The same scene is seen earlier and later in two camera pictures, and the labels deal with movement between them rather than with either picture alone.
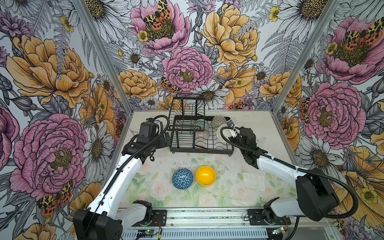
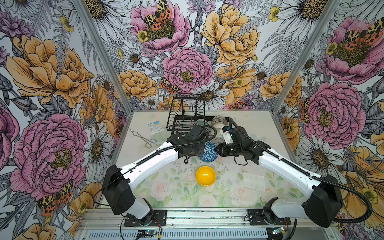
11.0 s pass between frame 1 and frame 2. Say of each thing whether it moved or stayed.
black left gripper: moved
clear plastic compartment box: stayed
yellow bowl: stayed
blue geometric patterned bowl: moved
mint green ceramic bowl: stayed
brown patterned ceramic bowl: stayed
